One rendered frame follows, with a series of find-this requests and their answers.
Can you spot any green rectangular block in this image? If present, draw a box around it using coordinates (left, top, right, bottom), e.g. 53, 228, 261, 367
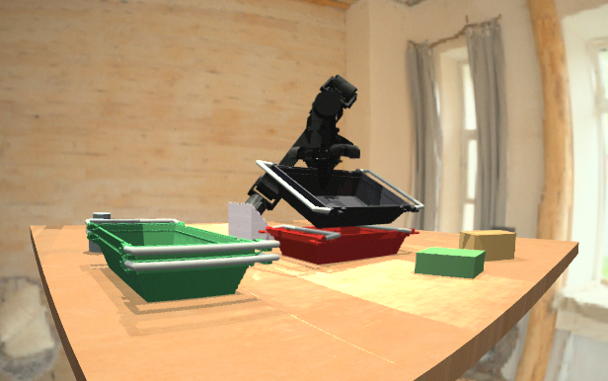
415, 247, 486, 279

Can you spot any tan block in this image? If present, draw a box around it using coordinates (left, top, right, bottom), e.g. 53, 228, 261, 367
459, 230, 516, 262

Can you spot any red plastic tray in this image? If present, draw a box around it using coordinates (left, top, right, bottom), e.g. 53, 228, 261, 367
259, 226, 410, 265

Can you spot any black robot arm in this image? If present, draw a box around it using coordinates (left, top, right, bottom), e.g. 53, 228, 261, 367
244, 74, 357, 215

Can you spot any grey cylinder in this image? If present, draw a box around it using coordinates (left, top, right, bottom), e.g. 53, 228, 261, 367
89, 240, 102, 253
93, 212, 111, 219

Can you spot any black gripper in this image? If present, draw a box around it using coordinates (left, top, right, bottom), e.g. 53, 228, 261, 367
288, 121, 360, 191

